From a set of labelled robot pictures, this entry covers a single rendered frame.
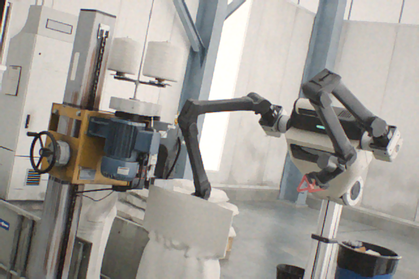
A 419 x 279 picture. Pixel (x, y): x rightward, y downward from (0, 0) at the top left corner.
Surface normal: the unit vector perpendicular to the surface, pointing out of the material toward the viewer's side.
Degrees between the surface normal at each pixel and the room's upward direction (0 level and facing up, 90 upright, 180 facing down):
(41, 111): 90
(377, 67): 90
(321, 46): 90
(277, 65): 90
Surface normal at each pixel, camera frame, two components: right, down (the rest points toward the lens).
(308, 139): -0.28, -0.81
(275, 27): 0.75, 0.18
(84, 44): -0.63, -0.08
